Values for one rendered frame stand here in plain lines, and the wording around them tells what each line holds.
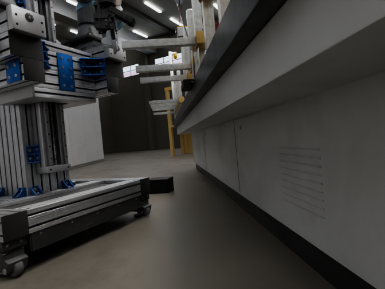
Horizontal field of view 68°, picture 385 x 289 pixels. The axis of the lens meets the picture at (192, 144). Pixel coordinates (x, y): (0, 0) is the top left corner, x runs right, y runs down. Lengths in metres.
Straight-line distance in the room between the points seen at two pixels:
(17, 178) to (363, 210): 1.48
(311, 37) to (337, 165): 0.40
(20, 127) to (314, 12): 1.43
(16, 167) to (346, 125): 1.46
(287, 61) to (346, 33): 0.14
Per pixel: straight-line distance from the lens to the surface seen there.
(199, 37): 1.24
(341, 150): 0.72
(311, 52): 0.40
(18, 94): 1.52
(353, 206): 0.72
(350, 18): 0.34
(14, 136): 1.66
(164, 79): 1.73
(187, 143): 9.19
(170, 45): 1.26
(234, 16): 0.60
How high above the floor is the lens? 0.43
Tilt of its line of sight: 1 degrees down
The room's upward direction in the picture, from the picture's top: 5 degrees counter-clockwise
